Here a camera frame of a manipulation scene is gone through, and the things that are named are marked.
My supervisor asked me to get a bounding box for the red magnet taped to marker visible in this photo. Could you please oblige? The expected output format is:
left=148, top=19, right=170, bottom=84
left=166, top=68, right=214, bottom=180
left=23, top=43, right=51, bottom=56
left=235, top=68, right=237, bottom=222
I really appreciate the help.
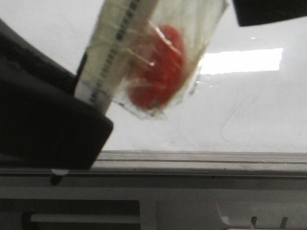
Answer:
left=114, top=0, right=228, bottom=119

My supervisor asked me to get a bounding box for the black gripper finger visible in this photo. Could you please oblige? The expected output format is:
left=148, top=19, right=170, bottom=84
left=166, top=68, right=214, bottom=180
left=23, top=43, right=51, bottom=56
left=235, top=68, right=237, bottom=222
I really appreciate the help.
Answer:
left=232, top=0, right=307, bottom=26
left=0, top=22, right=113, bottom=170

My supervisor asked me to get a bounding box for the grey whiteboard tray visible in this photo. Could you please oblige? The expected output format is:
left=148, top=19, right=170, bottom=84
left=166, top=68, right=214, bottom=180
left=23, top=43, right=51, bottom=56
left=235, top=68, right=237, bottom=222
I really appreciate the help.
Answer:
left=0, top=151, right=307, bottom=230

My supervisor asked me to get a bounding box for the white black whiteboard marker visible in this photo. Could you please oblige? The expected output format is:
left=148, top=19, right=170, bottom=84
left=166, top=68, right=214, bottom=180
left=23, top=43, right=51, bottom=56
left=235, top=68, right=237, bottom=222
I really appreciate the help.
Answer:
left=49, top=0, right=159, bottom=186

